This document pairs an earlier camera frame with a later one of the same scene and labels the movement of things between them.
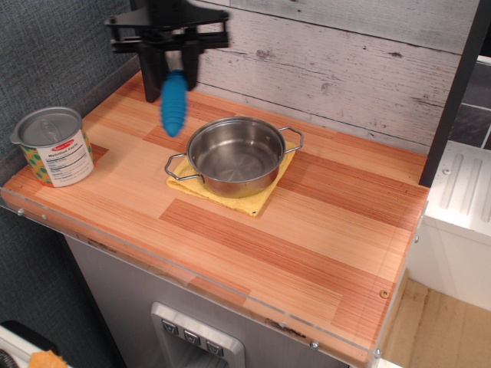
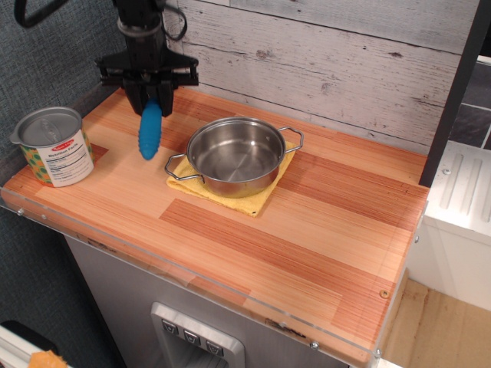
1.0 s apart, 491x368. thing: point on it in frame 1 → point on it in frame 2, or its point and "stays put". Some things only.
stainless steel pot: [235, 157] stays put
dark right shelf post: [472, 47] stays put
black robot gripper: [175, 29] → [146, 59]
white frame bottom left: [17, 345] stays put
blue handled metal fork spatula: [173, 100] → [149, 128]
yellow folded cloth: [186, 179] stays put
